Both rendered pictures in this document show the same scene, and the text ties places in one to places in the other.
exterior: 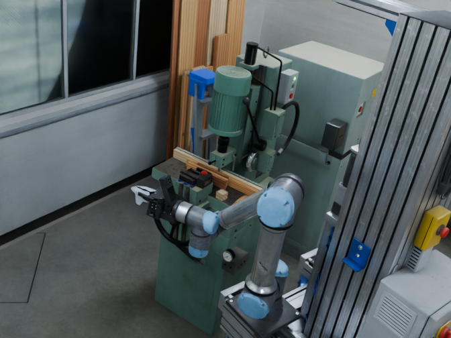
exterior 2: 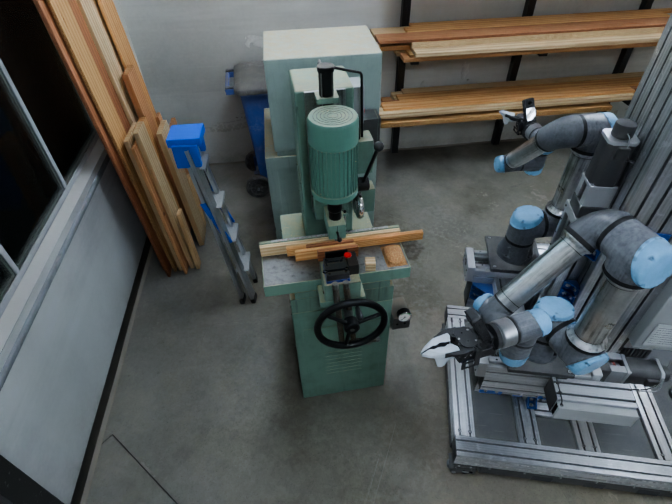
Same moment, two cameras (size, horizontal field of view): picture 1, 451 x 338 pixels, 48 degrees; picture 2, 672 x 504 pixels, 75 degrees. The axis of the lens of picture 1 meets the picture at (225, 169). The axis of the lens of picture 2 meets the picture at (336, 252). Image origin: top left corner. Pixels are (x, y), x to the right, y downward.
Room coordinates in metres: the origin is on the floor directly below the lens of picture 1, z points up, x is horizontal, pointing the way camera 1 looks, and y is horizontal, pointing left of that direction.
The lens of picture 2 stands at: (1.28, 0.89, 2.17)
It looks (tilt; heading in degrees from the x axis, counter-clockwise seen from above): 43 degrees down; 321
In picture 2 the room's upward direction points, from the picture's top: 1 degrees counter-clockwise
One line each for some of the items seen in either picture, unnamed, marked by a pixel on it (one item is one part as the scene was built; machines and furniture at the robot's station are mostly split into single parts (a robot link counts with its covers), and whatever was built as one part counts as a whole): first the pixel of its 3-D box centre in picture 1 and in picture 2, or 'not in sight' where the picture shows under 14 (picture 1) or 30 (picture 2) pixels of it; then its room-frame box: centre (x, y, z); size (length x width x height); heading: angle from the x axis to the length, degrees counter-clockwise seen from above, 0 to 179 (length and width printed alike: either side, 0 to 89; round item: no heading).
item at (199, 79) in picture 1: (202, 153); (220, 223); (3.23, 0.18, 0.58); 0.27 x 0.25 x 1.16; 56
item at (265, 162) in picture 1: (264, 159); (363, 196); (2.43, -0.20, 1.02); 0.09 x 0.07 x 0.12; 60
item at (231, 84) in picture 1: (229, 101); (333, 156); (2.35, 0.03, 1.35); 0.18 x 0.18 x 0.31
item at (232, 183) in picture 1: (231, 182); (355, 242); (2.31, -0.04, 0.92); 0.59 x 0.02 x 0.04; 60
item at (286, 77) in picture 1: (286, 86); (354, 101); (2.56, -0.25, 1.40); 0.10 x 0.06 x 0.16; 150
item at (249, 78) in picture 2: not in sight; (275, 130); (4.11, -0.78, 0.48); 0.64 x 0.54 x 0.97; 60
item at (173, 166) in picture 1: (202, 190); (336, 272); (2.27, 0.10, 0.87); 0.61 x 0.30 x 0.06; 60
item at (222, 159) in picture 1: (223, 157); (335, 222); (2.37, 0.02, 1.03); 0.14 x 0.07 x 0.09; 150
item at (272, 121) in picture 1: (272, 123); (361, 152); (2.46, -0.21, 1.23); 0.09 x 0.08 x 0.15; 150
